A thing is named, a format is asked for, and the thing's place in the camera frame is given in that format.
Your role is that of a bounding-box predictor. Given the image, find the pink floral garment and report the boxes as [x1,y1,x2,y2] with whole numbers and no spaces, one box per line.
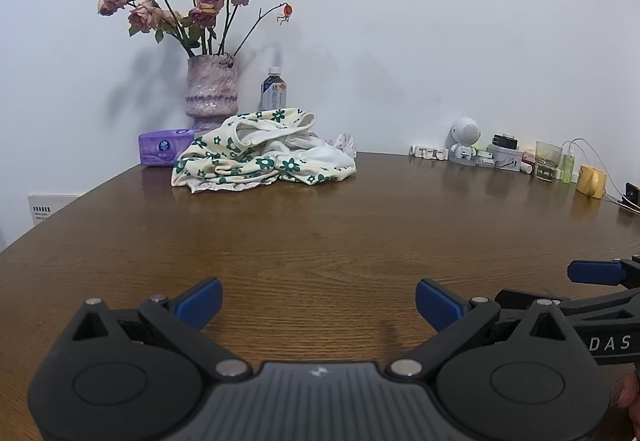
[325,132,357,159]

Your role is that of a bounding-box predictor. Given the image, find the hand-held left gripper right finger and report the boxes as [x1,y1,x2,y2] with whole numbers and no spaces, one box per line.
[387,278,576,382]

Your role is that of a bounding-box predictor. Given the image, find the bare twig with red bud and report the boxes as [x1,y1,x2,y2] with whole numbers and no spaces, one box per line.
[232,4,293,57]

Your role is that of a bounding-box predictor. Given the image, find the person's right hand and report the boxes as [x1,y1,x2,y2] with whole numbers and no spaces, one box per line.
[617,366,640,424]

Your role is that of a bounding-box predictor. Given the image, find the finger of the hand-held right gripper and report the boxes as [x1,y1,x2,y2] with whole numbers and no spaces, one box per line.
[568,257,640,287]
[495,287,640,328]

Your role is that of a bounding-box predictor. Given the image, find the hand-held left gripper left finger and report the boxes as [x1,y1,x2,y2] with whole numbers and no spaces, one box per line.
[67,277,251,382]

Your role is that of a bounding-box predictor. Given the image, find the purple tissue pack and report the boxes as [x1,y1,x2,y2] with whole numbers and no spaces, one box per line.
[138,128,211,167]

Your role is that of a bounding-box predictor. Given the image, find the white robot figurine speaker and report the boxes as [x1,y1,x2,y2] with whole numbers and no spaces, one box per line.
[448,117,482,165]

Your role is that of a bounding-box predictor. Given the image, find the green spray bottle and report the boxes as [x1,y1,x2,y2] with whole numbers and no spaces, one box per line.
[561,145,578,183]

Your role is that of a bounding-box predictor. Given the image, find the pink purple textured vase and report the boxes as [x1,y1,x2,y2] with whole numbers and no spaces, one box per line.
[185,54,240,129]

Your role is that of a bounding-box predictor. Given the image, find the white charging cable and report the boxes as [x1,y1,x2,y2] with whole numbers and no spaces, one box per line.
[560,137,640,213]

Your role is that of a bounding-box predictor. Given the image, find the white power strip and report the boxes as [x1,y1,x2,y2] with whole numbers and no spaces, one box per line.
[409,145,449,162]

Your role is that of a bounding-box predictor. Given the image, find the tea bottle with white label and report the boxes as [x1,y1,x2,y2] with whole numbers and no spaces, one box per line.
[260,67,290,112]

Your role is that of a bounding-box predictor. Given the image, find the yellow mug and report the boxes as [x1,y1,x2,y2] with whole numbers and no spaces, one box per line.
[576,164,607,198]

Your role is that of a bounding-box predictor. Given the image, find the clear glass cup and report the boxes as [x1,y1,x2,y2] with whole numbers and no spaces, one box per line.
[535,141,565,181]

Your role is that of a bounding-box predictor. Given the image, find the cream dress with green flowers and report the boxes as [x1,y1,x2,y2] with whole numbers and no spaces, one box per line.
[171,108,357,194]

